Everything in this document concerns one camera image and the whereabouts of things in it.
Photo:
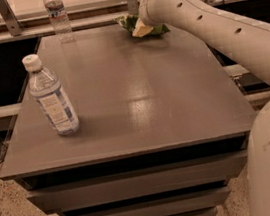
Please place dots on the middle grey drawer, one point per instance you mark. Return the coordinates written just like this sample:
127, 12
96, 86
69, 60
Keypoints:
171, 205

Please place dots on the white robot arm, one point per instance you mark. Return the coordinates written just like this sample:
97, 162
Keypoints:
244, 40

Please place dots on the near water bottle white cap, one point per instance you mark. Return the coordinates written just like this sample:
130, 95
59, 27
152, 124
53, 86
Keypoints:
47, 90

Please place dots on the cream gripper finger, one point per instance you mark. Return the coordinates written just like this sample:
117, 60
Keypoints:
141, 29

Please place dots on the top grey drawer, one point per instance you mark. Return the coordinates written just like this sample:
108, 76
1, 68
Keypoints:
134, 184

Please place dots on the far clear water bottle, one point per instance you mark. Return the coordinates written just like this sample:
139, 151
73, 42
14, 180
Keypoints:
60, 20

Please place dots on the green jalapeno chip bag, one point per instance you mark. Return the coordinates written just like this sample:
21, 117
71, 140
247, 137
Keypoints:
128, 23

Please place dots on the grey drawer cabinet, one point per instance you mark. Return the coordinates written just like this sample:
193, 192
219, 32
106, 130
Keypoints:
141, 104

